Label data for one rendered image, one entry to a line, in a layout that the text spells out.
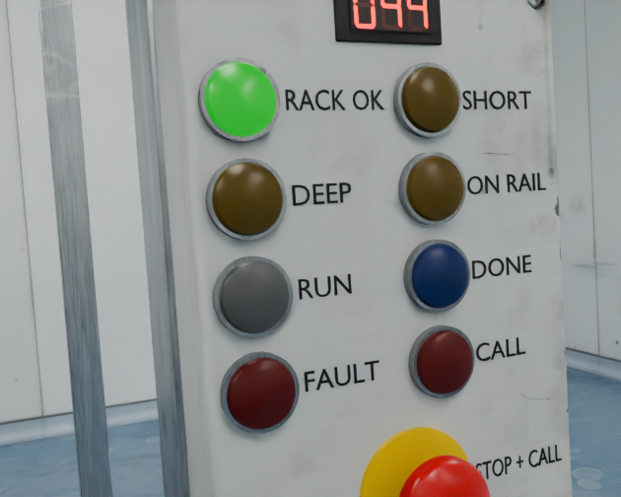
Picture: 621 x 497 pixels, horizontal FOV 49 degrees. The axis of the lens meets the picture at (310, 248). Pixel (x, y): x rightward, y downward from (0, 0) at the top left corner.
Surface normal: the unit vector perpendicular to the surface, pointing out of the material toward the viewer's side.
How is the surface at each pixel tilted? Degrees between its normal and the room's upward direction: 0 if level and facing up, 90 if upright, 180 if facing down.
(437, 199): 93
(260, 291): 87
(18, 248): 90
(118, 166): 90
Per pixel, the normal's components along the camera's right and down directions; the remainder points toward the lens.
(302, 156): 0.38, 0.03
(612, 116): -0.93, 0.08
